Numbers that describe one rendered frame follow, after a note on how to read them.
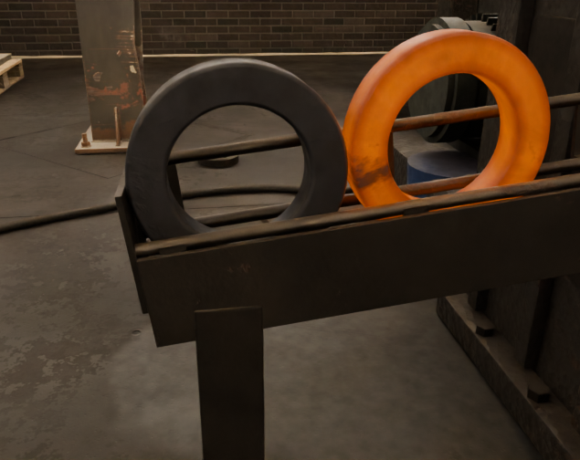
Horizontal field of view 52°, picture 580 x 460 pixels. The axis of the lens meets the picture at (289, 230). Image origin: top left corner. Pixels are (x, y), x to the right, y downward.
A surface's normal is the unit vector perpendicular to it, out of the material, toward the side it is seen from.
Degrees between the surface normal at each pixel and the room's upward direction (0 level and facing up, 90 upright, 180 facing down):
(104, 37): 90
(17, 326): 0
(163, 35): 90
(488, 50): 90
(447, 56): 90
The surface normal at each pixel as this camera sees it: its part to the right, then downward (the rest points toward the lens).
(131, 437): 0.00, -0.92
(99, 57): 0.15, 0.39
